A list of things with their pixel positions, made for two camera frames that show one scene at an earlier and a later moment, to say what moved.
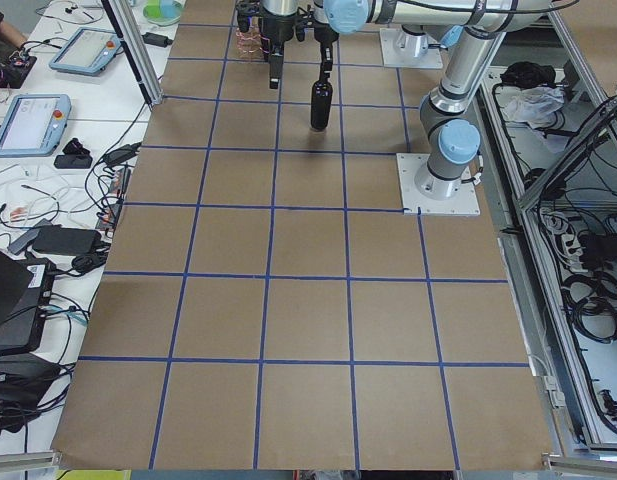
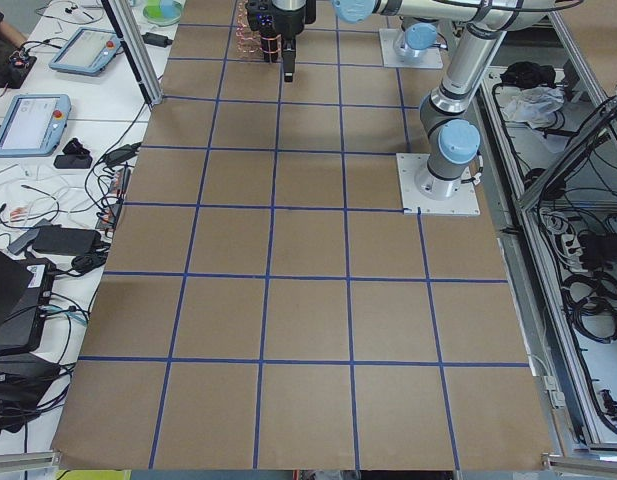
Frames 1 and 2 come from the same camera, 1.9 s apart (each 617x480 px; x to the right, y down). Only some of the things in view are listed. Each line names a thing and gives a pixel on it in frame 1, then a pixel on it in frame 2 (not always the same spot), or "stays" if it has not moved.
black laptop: [19, 292] stays
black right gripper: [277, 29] → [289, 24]
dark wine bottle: [266, 47] stays
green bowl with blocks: [162, 12] stays
